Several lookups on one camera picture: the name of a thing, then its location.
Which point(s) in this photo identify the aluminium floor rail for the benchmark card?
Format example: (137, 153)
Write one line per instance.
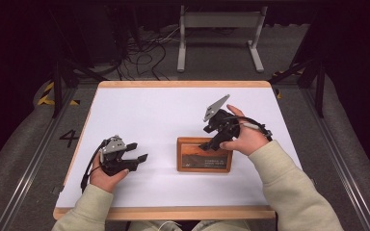
(350, 179)
(35, 160)

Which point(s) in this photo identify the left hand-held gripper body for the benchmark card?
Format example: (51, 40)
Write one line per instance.
(114, 147)

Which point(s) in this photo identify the person's left hand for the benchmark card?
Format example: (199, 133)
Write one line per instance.
(106, 181)

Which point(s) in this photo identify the grey table clip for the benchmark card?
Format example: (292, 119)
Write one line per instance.
(58, 190)

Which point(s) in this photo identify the grey metal stand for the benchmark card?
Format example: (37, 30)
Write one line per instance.
(221, 20)

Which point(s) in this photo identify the black metal stand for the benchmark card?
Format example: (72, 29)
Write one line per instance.
(319, 89)
(57, 86)

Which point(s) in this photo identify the orange wooden block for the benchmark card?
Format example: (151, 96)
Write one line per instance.
(202, 160)

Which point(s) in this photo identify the yellow black hazard tape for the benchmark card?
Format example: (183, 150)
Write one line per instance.
(279, 94)
(46, 93)

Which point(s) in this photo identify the person's right hand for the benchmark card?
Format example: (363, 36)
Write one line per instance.
(249, 141)

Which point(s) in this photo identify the person's lap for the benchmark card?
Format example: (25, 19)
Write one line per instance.
(205, 226)

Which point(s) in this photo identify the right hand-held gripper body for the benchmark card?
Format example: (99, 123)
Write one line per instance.
(224, 123)

